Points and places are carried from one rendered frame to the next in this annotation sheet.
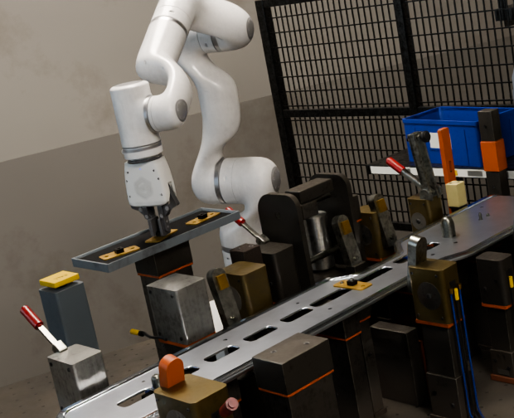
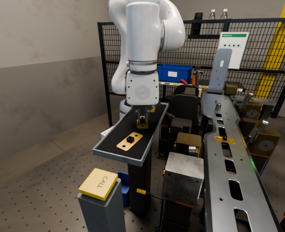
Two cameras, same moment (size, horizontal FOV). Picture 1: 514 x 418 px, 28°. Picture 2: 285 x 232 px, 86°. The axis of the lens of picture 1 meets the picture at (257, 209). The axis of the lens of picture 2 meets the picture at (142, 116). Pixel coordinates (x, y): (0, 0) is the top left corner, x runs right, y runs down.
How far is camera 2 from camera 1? 1.88 m
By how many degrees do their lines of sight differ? 32
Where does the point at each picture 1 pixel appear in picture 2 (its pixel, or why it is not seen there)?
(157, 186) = (155, 91)
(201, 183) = (119, 85)
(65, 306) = (111, 210)
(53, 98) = (13, 47)
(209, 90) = not seen: hidden behind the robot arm
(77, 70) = (23, 38)
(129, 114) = (149, 30)
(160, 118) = (175, 38)
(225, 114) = not seen: hidden behind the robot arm
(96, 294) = (36, 113)
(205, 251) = (69, 100)
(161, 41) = not seen: outside the picture
